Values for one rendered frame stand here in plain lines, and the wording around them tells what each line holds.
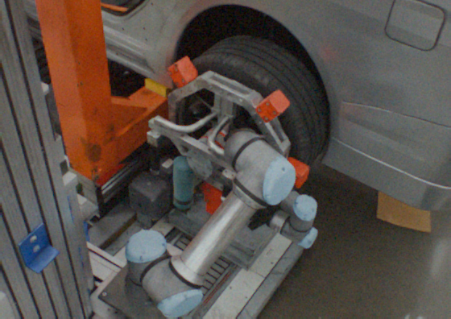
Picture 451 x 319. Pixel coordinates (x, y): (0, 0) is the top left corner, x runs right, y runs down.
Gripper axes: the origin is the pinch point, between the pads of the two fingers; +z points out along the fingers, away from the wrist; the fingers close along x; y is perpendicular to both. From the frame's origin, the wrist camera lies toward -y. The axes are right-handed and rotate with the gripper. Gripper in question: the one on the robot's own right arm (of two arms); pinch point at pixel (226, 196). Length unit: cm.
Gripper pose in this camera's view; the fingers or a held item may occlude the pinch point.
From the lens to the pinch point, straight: 191.3
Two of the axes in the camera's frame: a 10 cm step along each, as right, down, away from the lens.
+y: 0.7, -7.2, -6.9
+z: -8.2, -4.3, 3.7
